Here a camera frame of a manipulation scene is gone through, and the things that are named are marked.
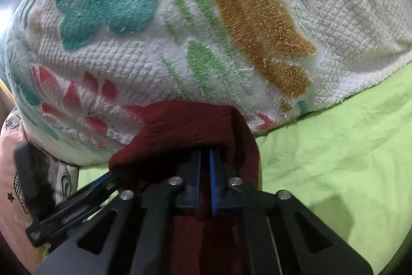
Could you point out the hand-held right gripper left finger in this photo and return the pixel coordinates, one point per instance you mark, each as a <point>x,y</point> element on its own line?
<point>195,178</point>

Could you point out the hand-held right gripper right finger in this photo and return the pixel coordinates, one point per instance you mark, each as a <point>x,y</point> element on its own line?
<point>215,181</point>

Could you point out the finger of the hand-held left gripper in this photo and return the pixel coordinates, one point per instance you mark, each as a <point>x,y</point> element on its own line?
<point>83,209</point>
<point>102,181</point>

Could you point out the dark red knit sweater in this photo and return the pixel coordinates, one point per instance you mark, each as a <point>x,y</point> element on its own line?
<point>180,130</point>

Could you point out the pink quilt with plaid hearts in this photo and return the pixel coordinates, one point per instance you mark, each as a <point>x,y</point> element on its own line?
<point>9,184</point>

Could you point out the green bed sheet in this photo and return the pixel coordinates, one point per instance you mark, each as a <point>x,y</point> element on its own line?
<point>322,165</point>

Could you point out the white floral towel blanket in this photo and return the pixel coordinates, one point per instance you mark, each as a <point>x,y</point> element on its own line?
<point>128,52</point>

